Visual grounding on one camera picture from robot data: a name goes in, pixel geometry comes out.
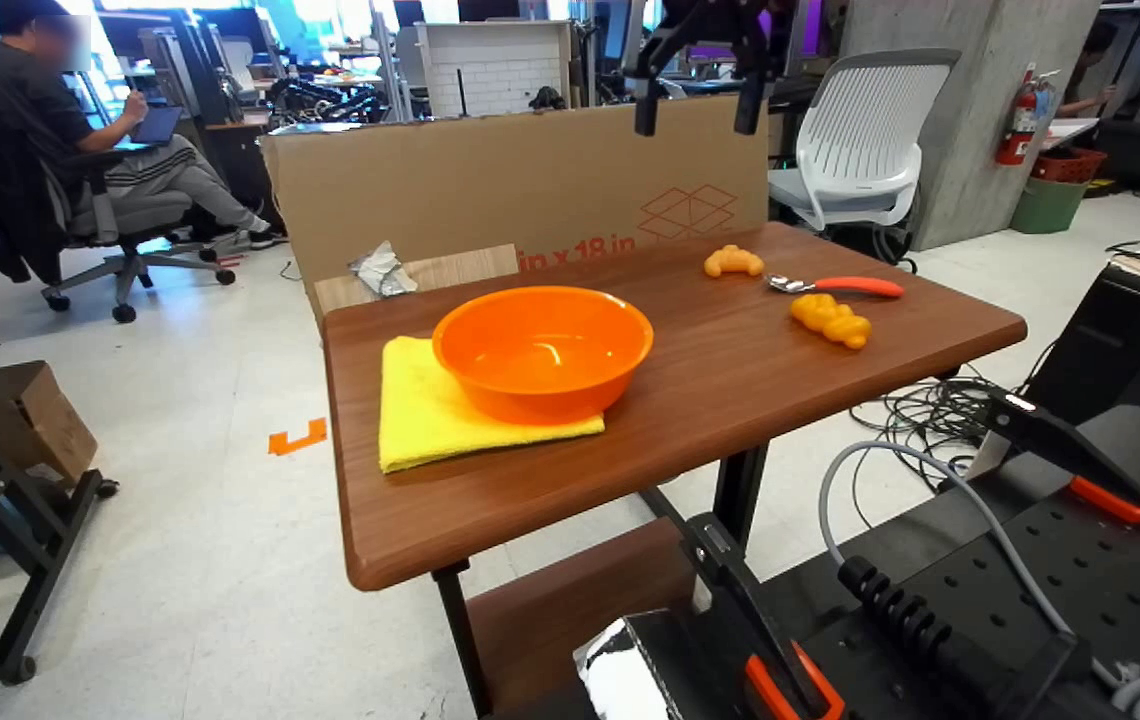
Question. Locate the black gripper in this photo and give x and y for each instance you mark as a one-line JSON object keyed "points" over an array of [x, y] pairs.
{"points": [[721, 12]]}

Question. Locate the braided yellow plastic bread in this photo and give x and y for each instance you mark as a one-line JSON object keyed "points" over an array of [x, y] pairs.
{"points": [[828, 320]]}

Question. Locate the orange plastic bowl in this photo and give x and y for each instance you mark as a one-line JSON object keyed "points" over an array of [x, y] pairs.
{"points": [[543, 361]]}

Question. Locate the yellow towel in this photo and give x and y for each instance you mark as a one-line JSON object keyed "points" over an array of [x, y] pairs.
{"points": [[422, 421]]}

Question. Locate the yellow plastic croissant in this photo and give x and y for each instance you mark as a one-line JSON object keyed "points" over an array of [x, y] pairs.
{"points": [[735, 263]]}

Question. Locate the white office chair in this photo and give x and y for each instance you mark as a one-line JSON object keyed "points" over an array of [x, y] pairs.
{"points": [[862, 132]]}

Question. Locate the white board panel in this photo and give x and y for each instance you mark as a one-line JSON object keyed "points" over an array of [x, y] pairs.
{"points": [[495, 67]]}

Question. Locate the large brown cardboard sheet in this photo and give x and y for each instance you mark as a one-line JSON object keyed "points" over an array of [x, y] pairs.
{"points": [[460, 174]]}

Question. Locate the small brown cardboard flap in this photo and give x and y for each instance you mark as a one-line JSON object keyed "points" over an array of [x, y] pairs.
{"points": [[460, 264]]}

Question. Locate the red fire extinguisher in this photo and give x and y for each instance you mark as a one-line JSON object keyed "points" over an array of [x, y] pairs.
{"points": [[1027, 121]]}

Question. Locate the crumpled white paper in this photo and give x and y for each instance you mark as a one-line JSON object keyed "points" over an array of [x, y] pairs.
{"points": [[380, 270]]}

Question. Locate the green bin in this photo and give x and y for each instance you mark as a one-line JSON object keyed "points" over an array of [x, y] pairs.
{"points": [[1050, 207]]}

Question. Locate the red box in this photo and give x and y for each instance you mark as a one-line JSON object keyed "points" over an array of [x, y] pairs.
{"points": [[1073, 166]]}

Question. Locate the black table leg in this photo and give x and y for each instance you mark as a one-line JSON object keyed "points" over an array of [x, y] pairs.
{"points": [[465, 640], [737, 495]]}

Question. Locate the black equipment cabinet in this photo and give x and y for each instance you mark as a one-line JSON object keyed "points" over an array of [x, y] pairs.
{"points": [[1131, 347]]}

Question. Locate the brown lower table shelf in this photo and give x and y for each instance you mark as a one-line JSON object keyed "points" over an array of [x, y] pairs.
{"points": [[568, 600]]}

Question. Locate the orange floor tape marker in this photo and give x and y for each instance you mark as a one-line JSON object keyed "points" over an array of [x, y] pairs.
{"points": [[292, 438]]}

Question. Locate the shiny metal plate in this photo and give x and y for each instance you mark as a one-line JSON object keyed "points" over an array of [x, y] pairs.
{"points": [[632, 665]]}

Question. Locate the black office chair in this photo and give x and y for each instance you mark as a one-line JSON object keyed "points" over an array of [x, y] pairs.
{"points": [[115, 222]]}

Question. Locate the black breadboard platform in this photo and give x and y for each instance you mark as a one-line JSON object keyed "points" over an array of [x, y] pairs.
{"points": [[1131, 587]]}

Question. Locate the seated person dark shirt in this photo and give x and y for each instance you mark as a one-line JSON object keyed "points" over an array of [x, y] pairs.
{"points": [[23, 106]]}

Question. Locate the brown cardboard box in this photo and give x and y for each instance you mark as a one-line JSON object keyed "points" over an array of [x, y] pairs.
{"points": [[23, 413]]}

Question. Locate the black floor stand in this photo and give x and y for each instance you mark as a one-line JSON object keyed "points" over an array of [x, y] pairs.
{"points": [[33, 563]]}

